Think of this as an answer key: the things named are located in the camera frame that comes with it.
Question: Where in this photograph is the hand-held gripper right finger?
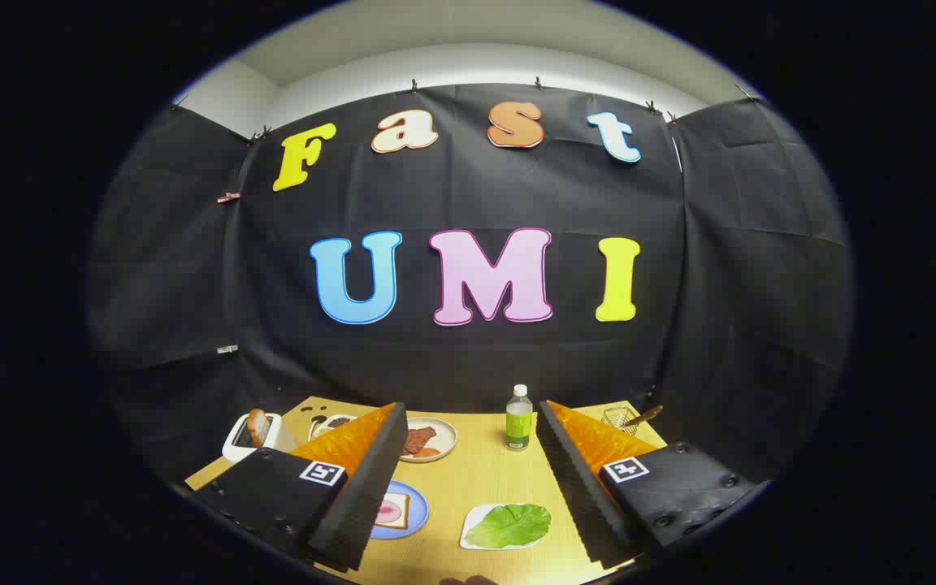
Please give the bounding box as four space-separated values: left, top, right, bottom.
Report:
536 399 768 570

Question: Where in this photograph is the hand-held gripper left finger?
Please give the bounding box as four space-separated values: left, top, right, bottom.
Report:
192 401 409 574

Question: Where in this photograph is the green lettuce leaf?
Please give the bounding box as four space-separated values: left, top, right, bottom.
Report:
466 503 552 549

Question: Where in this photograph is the white bread slice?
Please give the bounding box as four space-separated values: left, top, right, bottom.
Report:
375 492 412 531

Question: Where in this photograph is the blue round plate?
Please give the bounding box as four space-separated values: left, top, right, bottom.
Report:
369 479 430 541

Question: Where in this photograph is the white divided dish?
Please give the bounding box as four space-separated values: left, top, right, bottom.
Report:
308 414 359 444

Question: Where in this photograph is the green-label plastic bottle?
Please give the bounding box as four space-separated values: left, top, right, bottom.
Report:
505 384 534 452

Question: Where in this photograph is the white round plate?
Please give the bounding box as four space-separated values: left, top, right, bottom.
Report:
399 417 458 464

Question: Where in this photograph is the white rounded square plate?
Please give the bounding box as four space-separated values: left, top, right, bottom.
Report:
460 503 552 552

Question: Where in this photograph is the white toaster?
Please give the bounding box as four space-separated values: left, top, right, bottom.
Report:
223 413 298 464

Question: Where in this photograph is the black backdrop cloth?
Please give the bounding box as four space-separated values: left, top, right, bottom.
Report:
86 81 855 488

